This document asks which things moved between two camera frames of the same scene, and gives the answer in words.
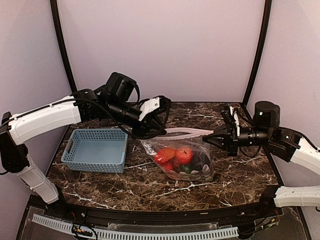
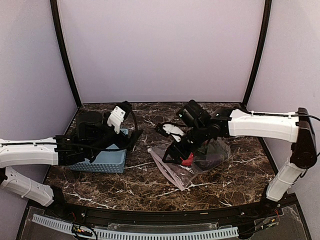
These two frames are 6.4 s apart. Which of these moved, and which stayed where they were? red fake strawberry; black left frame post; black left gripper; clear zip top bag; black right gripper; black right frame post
Moved: black left gripper; red fake strawberry; clear zip top bag; black right gripper
Stayed: black left frame post; black right frame post
